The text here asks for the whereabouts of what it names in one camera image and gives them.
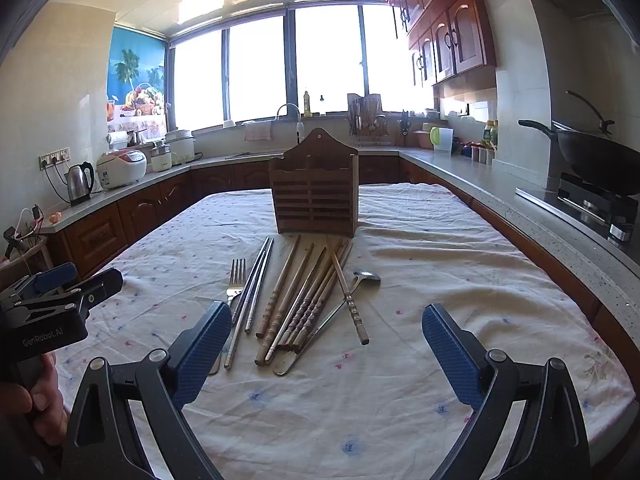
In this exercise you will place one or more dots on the wall power socket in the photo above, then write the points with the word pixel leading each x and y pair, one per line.
pixel 47 160

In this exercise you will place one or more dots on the silver metal fork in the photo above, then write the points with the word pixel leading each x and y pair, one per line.
pixel 235 289

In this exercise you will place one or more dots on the white rice cooker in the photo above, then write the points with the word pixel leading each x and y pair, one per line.
pixel 121 168

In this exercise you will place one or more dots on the person's left hand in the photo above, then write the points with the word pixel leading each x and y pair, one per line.
pixel 44 397

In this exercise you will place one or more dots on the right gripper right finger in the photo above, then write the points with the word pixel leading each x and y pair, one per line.
pixel 551 439

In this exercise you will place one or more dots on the steel electric kettle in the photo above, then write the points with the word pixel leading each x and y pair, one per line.
pixel 80 182

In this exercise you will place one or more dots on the kitchen faucet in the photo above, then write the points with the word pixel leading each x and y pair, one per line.
pixel 290 112

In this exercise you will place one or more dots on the cooking oil bottle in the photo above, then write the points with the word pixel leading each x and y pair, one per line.
pixel 490 135

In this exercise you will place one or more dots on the white slow cooker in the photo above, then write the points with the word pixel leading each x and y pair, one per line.
pixel 181 143

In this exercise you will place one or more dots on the upper wooden cabinets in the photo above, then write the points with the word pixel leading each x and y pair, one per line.
pixel 451 49

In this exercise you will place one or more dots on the wooden utensil holder box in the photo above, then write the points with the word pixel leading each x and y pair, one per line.
pixel 315 186

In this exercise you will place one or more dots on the dish drying rack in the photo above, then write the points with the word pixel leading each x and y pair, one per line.
pixel 367 122

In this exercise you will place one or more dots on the floral white tablecloth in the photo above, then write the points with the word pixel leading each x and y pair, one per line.
pixel 382 410

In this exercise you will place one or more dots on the yellow dish soap bottle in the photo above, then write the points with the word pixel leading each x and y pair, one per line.
pixel 307 107

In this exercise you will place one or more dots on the metal chopstick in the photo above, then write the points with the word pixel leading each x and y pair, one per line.
pixel 245 303
pixel 254 296

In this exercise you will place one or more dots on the tropical fruit poster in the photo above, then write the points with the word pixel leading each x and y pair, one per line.
pixel 135 91

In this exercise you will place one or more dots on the gas stove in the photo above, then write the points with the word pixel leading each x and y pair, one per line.
pixel 612 217

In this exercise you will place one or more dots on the wooden chopstick crossed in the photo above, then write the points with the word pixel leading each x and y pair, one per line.
pixel 350 302

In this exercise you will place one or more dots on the black wok pan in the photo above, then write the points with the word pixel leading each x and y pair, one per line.
pixel 594 157

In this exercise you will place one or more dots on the green white pitcher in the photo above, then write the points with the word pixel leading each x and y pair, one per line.
pixel 442 139

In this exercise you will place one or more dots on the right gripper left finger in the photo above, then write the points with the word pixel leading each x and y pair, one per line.
pixel 102 440

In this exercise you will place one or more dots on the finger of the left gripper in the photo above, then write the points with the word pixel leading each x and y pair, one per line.
pixel 34 286
pixel 94 290

